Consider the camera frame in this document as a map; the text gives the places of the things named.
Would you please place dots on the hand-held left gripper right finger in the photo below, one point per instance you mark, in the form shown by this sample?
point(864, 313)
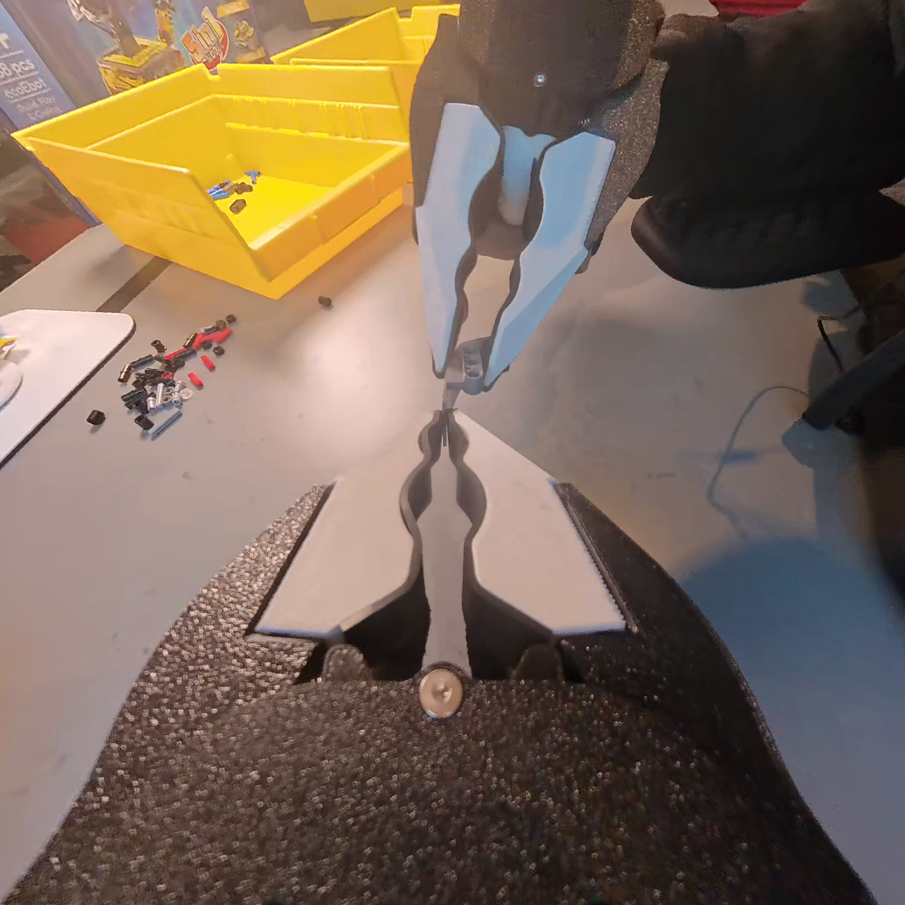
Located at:
point(544, 558)

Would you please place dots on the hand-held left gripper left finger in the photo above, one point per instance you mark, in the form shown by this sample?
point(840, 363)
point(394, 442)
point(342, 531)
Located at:
point(346, 558)

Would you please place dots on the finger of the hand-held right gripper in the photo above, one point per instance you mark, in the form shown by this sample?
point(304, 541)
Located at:
point(449, 212)
point(565, 212)

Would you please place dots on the grey curved brick panel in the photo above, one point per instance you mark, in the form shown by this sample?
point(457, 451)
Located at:
point(470, 367)

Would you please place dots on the yellow plastic parts bin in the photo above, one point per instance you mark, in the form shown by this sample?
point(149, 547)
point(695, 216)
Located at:
point(141, 198)

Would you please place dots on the person's right forearm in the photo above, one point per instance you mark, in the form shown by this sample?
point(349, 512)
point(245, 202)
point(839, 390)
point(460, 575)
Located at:
point(778, 106)

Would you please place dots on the grey desk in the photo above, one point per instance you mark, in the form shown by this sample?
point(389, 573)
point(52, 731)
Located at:
point(283, 424)

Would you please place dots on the bunch of blue brick pins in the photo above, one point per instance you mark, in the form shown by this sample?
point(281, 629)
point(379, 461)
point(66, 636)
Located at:
point(226, 187)

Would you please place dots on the pile of small brick pins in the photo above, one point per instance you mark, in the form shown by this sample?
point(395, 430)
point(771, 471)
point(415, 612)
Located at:
point(162, 375)

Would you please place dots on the blue printed kit box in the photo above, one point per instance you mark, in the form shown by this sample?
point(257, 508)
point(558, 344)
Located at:
point(35, 71)

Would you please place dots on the white rounded base plate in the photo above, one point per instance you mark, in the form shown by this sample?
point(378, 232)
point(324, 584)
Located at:
point(71, 353)

